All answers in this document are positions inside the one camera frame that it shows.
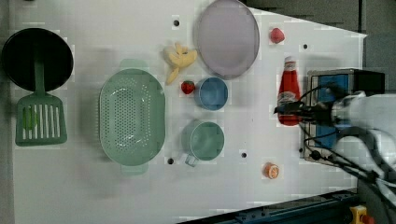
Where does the green slotted spatula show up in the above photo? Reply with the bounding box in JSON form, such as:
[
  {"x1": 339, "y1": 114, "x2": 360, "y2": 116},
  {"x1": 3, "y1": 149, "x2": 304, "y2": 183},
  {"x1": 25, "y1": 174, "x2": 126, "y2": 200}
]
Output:
[{"x1": 15, "y1": 62, "x2": 67, "y2": 147}]

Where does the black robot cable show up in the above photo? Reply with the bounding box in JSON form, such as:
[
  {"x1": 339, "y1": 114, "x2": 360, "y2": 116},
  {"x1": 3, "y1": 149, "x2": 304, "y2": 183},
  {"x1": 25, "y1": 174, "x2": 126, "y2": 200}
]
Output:
[{"x1": 298, "y1": 83, "x2": 396, "y2": 200}]

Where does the plush orange slice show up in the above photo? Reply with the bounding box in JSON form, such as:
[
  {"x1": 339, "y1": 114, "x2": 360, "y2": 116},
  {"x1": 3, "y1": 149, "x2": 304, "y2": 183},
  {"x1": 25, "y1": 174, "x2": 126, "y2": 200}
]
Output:
[{"x1": 264, "y1": 162, "x2": 279, "y2": 179}]

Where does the yellow plush banana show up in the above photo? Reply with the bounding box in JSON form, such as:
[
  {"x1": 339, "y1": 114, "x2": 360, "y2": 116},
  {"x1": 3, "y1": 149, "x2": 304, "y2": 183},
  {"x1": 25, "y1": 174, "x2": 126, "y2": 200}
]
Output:
[{"x1": 163, "y1": 42, "x2": 198, "y2": 85}]

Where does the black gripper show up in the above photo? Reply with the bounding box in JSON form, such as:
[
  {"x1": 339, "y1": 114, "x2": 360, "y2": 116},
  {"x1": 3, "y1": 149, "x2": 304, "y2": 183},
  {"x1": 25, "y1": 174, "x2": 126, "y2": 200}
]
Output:
[{"x1": 274, "y1": 102, "x2": 332, "y2": 125}]

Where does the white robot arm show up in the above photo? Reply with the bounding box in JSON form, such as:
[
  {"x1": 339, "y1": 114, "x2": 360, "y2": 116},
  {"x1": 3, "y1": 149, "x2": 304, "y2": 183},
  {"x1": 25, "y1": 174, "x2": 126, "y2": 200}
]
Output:
[{"x1": 274, "y1": 91, "x2": 395, "y2": 209}]

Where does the green colander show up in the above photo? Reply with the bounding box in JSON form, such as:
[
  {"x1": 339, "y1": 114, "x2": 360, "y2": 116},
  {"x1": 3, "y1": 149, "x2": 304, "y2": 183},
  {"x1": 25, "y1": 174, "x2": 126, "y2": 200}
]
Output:
[{"x1": 99, "y1": 59, "x2": 165, "y2": 175}]

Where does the red plush ketchup bottle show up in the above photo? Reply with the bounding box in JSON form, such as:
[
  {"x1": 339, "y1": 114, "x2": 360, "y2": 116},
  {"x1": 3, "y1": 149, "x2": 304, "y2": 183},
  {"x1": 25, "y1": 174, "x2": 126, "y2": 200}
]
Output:
[{"x1": 277, "y1": 56, "x2": 301, "y2": 126}]

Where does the blue cup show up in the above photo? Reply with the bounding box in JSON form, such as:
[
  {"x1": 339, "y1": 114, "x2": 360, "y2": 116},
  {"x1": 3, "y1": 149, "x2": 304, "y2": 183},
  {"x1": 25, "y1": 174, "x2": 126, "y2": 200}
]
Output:
[{"x1": 194, "y1": 77, "x2": 228, "y2": 111}]

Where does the blue metal control box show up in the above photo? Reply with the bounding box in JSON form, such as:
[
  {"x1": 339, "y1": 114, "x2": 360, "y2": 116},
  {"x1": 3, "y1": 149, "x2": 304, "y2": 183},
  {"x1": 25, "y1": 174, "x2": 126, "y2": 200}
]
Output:
[{"x1": 300, "y1": 68, "x2": 386, "y2": 165}]

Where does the black frying pan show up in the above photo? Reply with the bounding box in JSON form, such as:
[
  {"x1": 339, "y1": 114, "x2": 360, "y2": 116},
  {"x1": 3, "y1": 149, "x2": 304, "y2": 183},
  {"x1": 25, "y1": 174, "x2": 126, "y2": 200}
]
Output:
[{"x1": 1, "y1": 28, "x2": 74, "y2": 91}]

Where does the green mug with handle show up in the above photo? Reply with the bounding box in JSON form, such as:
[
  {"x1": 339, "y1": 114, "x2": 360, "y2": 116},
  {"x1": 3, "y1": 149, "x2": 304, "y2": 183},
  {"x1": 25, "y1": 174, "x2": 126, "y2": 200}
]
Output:
[{"x1": 181, "y1": 120, "x2": 225, "y2": 167}]

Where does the small plush strawberry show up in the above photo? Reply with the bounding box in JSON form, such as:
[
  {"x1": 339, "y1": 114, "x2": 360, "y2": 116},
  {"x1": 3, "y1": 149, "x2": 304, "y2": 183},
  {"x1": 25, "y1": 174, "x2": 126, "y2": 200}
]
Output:
[{"x1": 180, "y1": 80, "x2": 195, "y2": 95}]

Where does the plush strawberry near plate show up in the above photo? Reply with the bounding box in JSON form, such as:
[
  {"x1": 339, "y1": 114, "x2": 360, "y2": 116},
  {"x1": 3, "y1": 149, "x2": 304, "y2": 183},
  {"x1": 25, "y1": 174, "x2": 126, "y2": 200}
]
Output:
[{"x1": 270, "y1": 28, "x2": 285, "y2": 44}]

